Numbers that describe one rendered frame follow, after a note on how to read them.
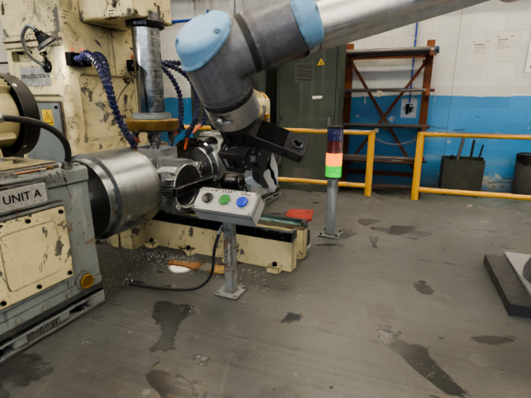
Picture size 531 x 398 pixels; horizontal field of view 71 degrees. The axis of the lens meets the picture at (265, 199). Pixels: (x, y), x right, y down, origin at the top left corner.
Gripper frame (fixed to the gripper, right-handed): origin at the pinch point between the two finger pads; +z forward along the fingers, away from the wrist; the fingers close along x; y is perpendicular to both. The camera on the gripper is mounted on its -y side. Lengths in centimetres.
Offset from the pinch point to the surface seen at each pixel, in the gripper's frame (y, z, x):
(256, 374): -4.0, 13.4, 34.9
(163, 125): 53, 11, -28
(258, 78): 165, 183, -284
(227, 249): 15.9, 18.8, 7.9
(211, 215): 19.5, 10.7, 3.4
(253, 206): 7.8, 8.1, 0.6
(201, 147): 52, 31, -38
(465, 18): -48, 253, -497
